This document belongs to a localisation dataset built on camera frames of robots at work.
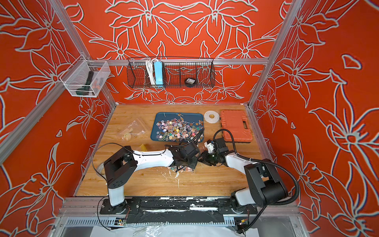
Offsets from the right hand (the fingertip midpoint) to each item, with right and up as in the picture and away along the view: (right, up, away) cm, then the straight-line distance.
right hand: (197, 158), depth 86 cm
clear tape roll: (-58, -5, -1) cm, 58 cm away
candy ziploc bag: (-44, +15, +17) cm, 50 cm away
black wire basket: (-13, +55, +11) cm, 57 cm away
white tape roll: (+12, +25, +24) cm, 37 cm away
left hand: (-1, -2, 0) cm, 2 cm away
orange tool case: (+29, +22, +17) cm, 40 cm away
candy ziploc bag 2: (-10, -2, -14) cm, 17 cm away
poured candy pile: (-13, +16, +13) cm, 24 cm away
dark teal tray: (-4, +25, +24) cm, 35 cm away
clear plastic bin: (-71, +50, +5) cm, 87 cm away
